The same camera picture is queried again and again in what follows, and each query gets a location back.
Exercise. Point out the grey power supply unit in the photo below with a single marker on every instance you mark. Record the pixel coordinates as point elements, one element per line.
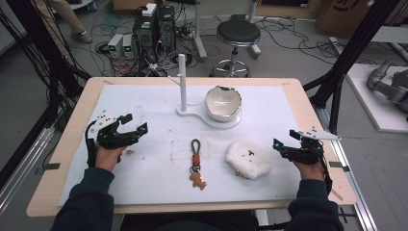
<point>115,45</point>
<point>128,46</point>

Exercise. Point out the wooden table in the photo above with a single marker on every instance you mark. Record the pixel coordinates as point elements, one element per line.
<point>77,134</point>

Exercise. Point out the white shell-shaped bowl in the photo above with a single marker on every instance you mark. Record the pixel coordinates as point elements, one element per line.
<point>221,102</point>

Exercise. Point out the person's dark torso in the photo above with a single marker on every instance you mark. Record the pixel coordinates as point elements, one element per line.
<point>189,226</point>

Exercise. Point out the black frame post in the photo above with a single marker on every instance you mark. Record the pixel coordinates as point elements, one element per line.
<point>359,41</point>
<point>35,41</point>

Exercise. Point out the black tape piece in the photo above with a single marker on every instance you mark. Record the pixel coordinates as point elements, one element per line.
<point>52,166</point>
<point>338,166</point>

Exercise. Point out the white fluffy pouch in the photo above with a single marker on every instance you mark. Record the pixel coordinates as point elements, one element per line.
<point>247,160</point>

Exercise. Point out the white floor platform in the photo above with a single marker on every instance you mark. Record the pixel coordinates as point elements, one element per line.
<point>369,106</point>

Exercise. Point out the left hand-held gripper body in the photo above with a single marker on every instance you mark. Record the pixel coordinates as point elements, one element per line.
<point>109,139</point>

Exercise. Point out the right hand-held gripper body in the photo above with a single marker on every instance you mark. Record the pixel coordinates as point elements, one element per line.
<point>306,154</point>

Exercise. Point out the white stand with post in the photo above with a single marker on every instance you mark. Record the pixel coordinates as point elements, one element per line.
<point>182,83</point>

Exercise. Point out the person's right hand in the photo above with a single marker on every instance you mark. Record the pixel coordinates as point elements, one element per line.
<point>309,171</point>

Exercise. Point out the black computer tower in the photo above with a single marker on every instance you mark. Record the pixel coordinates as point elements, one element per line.
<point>166,27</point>
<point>144,35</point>

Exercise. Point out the white table mat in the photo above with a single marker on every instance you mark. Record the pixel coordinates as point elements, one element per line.
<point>160,154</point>

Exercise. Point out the black round stool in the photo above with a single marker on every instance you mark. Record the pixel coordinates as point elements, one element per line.
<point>238,32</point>

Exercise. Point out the person's left hand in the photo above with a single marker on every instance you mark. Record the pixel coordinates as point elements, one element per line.
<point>107,159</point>

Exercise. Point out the aluminium rail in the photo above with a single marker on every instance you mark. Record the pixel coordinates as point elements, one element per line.
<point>352,186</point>
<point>22,170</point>

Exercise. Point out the cardboard box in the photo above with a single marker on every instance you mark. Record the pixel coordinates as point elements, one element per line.
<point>343,16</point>

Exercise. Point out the white box on tower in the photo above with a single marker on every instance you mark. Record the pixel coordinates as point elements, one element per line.
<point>149,9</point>

